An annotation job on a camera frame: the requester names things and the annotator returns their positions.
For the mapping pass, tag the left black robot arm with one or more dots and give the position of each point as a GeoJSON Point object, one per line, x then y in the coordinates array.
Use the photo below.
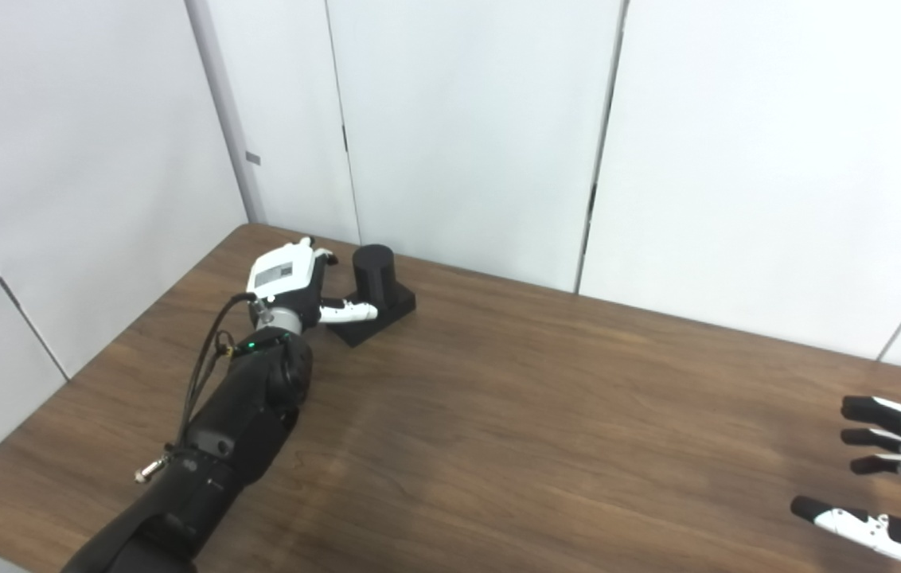
{"type": "Point", "coordinates": [235, 430]}

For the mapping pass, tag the black peg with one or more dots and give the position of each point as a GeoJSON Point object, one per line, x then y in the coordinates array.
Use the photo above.
{"type": "Point", "coordinates": [379, 298]}

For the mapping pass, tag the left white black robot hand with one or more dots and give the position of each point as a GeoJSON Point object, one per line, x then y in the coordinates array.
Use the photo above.
{"type": "Point", "coordinates": [287, 274]}

